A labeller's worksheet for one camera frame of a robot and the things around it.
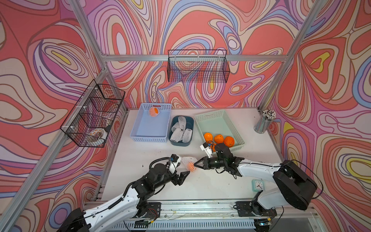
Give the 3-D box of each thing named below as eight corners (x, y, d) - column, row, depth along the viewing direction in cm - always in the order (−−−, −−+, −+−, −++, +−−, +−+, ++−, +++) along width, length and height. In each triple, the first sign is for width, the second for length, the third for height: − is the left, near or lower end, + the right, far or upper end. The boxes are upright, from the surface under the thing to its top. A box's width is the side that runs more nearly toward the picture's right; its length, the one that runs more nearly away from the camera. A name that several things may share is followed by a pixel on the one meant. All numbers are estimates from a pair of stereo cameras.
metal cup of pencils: (256, 133, 106) (266, 117, 92) (253, 126, 111) (262, 109, 97) (265, 133, 106) (278, 117, 92) (262, 125, 111) (273, 108, 97)
